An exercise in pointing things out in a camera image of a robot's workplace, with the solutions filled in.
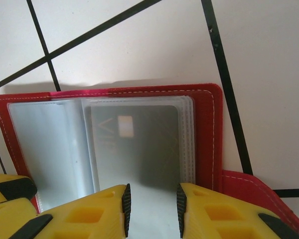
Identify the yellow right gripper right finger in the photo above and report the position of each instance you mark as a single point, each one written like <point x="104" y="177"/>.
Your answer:
<point x="226" y="216"/>

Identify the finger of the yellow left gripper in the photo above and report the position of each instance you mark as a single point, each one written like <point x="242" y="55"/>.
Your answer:
<point x="7" y="214"/>
<point x="12" y="186"/>

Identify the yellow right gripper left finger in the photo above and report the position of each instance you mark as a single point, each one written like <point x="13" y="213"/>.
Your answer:
<point x="84" y="216"/>

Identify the black VIP credit card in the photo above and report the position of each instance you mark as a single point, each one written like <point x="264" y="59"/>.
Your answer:
<point x="144" y="144"/>

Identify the red card holder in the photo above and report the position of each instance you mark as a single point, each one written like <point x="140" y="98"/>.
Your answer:
<point x="206" y="119"/>

